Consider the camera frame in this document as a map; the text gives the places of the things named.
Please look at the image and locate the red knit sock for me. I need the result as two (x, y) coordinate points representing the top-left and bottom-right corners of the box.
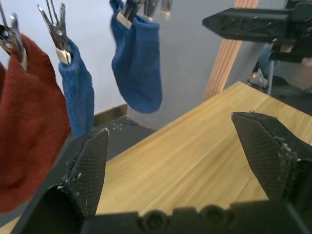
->
(0, 33), (72, 213)

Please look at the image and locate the grey metal leg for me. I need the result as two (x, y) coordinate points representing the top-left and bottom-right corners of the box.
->
(267, 60), (276, 96)

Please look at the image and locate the brown skirting board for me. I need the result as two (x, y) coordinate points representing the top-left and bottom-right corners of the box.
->
(93, 103), (128, 127)

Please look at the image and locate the light wooden slatted post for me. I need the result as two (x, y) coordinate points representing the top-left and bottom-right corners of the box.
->
(203, 0), (259, 102)

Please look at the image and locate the metal hanger clip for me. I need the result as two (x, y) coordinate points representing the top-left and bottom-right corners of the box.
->
(116, 0), (147, 29)
(37, 2), (74, 66)
(143, 0), (157, 20)
(158, 0), (173, 21)
(0, 13), (29, 71)

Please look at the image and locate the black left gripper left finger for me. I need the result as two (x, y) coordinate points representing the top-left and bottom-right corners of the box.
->
(45, 128), (110, 234)

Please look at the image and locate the blue knit sock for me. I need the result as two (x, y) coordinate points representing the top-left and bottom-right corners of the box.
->
(109, 0), (163, 115)
(58, 36), (95, 140)

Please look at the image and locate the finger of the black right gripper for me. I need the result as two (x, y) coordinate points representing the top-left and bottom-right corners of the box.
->
(202, 7), (291, 44)

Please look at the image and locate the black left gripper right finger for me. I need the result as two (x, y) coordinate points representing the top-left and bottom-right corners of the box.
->
(231, 111), (312, 203)

